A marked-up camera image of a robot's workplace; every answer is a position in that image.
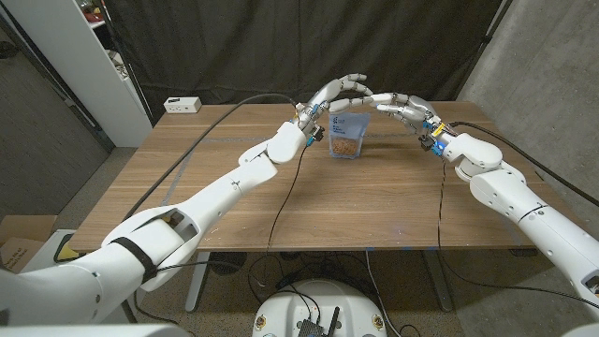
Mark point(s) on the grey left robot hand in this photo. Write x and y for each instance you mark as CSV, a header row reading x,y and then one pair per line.
x,y
327,96

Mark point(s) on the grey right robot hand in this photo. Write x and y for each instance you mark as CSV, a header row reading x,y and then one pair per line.
x,y
416,114

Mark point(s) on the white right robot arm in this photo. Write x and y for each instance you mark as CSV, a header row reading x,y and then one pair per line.
x,y
515,196

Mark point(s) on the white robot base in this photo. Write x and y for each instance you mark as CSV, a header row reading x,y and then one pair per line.
x,y
281,309

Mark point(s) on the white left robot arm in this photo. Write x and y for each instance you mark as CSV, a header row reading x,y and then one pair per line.
x,y
210,201

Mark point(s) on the blue almond food bag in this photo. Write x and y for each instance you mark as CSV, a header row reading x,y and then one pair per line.
x,y
348,136

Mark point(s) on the black backdrop stand pole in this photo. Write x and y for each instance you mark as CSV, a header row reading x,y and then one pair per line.
x,y
140,96
485,47

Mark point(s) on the black backdrop curtain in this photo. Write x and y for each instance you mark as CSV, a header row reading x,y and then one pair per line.
x,y
234,47

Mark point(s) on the white power strip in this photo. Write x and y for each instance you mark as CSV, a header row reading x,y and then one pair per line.
x,y
182,105

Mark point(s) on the grey table leg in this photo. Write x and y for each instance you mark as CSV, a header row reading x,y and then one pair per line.
x,y
437,281

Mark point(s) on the round black floor fan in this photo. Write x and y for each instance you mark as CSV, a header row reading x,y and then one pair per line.
x,y
228,263

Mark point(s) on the white table leg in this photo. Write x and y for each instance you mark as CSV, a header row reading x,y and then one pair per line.
x,y
196,285

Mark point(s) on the black antenna module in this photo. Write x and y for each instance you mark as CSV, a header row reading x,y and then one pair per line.
x,y
313,327

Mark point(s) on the red shelf item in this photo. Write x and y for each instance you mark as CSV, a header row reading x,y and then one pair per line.
x,y
93,16

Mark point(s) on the white shelf cabinet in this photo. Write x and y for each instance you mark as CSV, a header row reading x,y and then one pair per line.
x,y
70,56

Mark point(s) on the brown cardboard box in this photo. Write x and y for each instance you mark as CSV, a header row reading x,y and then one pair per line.
x,y
25,234

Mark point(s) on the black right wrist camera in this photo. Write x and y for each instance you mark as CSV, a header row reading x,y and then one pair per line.
x,y
427,142

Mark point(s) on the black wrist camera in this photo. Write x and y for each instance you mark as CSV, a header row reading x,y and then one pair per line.
x,y
427,142
318,133

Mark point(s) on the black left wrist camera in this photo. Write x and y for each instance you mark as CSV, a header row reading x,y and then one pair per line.
x,y
318,133

